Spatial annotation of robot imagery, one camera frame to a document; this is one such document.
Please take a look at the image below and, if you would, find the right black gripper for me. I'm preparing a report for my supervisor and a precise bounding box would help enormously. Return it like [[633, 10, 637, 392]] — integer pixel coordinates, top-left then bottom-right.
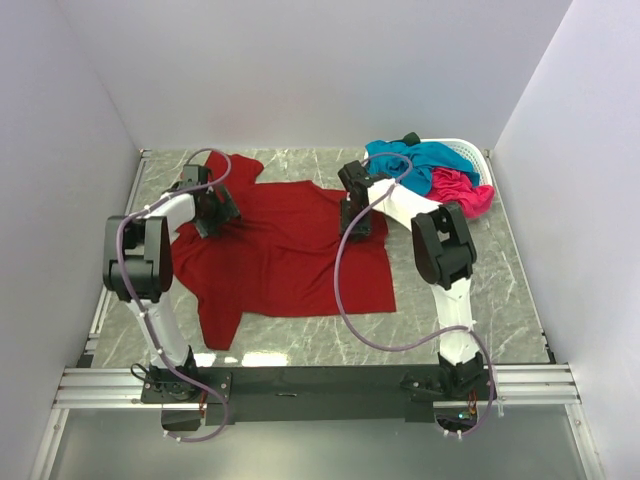
[[339, 198, 372, 243]]

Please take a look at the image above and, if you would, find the purple cable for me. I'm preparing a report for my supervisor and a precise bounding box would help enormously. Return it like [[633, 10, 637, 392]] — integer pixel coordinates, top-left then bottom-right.
[[333, 152, 499, 439], [115, 147, 232, 445]]

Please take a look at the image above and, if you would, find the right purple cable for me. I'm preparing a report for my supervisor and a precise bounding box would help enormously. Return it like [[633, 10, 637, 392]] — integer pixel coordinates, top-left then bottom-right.
[[333, 152, 499, 439]]

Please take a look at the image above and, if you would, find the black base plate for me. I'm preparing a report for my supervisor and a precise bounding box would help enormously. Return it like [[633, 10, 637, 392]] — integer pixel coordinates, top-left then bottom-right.
[[139, 364, 499, 429]]

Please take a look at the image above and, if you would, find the pink t-shirt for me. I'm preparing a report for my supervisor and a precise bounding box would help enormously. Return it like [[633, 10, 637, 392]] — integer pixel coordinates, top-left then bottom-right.
[[427, 168, 495, 219]]

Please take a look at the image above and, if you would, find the red t-shirt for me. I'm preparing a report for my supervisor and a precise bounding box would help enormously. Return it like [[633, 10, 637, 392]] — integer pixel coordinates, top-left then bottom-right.
[[171, 153, 396, 350]]

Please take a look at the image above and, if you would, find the blue t-shirt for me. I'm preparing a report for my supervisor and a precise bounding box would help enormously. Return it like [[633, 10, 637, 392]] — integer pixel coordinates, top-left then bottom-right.
[[365, 140, 481, 195]]

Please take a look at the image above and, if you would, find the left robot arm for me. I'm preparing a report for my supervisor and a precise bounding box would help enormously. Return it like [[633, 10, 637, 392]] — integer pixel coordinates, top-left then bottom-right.
[[102, 165, 241, 402]]

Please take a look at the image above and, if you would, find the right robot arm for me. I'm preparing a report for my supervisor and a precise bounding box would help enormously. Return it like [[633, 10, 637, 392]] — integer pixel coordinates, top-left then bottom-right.
[[333, 161, 490, 399]]

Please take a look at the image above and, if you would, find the dark green garment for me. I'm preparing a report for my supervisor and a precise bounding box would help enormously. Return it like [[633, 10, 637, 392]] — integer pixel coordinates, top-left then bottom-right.
[[401, 132, 421, 147]]

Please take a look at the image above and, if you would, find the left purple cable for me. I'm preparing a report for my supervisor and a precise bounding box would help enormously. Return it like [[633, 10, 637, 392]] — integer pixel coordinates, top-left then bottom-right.
[[115, 147, 232, 445]]

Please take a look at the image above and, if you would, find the white laundry basket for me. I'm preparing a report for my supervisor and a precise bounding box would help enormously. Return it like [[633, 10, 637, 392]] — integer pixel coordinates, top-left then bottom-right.
[[359, 139, 493, 201]]

